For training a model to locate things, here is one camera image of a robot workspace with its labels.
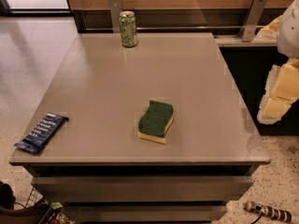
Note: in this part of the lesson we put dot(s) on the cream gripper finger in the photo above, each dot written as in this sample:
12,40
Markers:
271,29
281,92

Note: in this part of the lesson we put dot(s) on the green soda can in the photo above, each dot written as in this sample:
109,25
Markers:
128,29

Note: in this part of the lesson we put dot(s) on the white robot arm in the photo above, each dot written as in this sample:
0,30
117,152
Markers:
288,32

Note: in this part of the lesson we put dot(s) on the blue rxbar blueberry wrapper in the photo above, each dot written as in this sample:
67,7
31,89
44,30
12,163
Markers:
37,139

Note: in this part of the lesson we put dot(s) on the black and white striped stick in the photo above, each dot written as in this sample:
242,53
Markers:
271,212

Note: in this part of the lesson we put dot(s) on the green and yellow sponge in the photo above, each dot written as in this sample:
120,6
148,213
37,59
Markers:
155,122

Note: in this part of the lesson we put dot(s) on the upper grey drawer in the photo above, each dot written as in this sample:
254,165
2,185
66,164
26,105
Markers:
128,189

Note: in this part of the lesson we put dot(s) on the grey drawer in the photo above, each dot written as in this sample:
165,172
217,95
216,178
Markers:
128,189
144,213

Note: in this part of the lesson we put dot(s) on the lower grey drawer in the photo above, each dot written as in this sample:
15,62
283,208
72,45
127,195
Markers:
144,213

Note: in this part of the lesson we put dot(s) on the right metal bracket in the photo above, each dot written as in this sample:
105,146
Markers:
248,29

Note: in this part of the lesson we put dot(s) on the metal bracket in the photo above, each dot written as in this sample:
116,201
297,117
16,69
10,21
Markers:
115,10
248,29

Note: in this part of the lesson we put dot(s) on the left metal bracket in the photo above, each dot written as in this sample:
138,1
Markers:
115,10

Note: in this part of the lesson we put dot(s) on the wire basket with items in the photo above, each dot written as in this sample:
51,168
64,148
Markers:
36,211

